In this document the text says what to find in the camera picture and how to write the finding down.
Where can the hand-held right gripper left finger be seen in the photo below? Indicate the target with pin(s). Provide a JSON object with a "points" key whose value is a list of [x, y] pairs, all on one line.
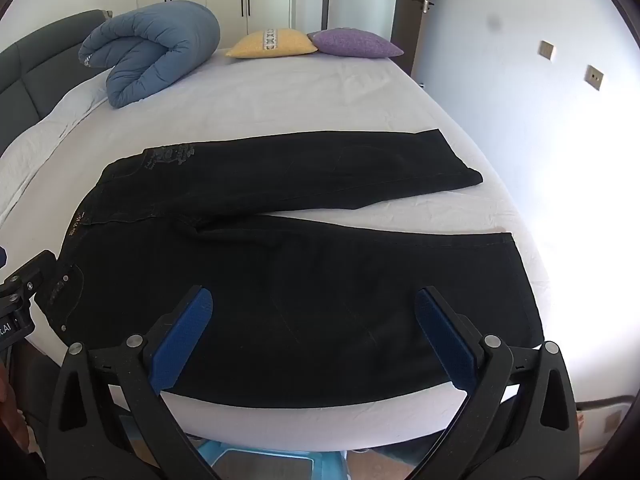
{"points": [[182, 340]]}

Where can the purple pillow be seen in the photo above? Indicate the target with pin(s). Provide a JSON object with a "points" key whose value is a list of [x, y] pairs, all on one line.
{"points": [[355, 42]]}

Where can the dark door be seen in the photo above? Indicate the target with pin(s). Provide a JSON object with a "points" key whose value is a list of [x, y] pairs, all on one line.
{"points": [[406, 35]]}

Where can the black pants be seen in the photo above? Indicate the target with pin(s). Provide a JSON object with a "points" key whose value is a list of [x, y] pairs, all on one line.
{"points": [[300, 285]]}

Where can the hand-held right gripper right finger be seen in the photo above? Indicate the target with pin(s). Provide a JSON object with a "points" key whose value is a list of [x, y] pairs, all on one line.
{"points": [[445, 340]]}

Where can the bed with white sheet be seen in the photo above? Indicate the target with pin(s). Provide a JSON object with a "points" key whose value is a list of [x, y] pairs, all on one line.
{"points": [[300, 95]]}

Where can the light blue plastic stool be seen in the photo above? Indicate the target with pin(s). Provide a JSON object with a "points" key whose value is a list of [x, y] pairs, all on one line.
{"points": [[270, 462]]}

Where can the rolled blue duvet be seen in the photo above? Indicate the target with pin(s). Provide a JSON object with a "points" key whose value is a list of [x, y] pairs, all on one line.
{"points": [[160, 40]]}

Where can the yellow pillow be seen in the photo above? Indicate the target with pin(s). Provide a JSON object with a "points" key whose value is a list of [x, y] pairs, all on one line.
{"points": [[272, 44]]}

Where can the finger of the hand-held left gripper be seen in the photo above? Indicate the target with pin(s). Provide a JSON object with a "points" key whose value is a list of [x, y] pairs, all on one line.
{"points": [[37, 272]]}

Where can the grey padded headboard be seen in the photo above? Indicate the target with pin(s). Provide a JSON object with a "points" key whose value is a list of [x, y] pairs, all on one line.
{"points": [[30, 70]]}

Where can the person's left forearm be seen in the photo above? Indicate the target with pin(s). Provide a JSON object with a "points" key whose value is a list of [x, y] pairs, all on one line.
{"points": [[11, 410]]}

